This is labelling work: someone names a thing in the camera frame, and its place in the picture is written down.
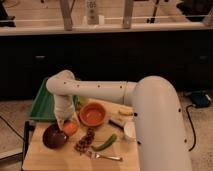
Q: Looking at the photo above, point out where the purple bowl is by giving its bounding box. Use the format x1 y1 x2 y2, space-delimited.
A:
42 123 69 149

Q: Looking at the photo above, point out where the orange apple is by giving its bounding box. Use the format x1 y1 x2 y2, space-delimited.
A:
63 122 78 136

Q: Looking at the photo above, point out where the black table frame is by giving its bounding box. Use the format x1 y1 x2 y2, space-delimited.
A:
22 121 35 159

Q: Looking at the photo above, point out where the bunch of dark grapes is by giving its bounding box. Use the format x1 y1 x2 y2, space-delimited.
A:
74 128 95 153

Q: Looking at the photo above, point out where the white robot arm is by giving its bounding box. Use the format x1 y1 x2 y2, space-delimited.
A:
46 70 192 171

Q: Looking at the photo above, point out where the dark blue power adapter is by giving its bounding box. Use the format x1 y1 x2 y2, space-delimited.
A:
190 92 211 108

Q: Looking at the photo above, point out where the orange bowl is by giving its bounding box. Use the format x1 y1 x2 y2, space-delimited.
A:
79 102 106 127

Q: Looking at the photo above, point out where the green pepper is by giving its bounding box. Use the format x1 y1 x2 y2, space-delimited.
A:
91 134 117 151

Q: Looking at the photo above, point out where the black cable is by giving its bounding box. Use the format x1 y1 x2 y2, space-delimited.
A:
185 103 198 152

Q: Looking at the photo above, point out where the yellow banana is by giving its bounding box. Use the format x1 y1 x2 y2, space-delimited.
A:
118 107 133 116

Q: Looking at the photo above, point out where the white paper cup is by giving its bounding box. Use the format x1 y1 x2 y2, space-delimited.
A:
124 121 136 141

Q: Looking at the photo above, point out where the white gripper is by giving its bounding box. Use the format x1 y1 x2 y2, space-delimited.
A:
54 95 76 130

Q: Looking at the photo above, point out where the metal fork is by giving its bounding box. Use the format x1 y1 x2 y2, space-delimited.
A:
85 150 123 162

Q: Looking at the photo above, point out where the green tray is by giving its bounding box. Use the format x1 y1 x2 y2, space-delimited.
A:
28 77 88 122

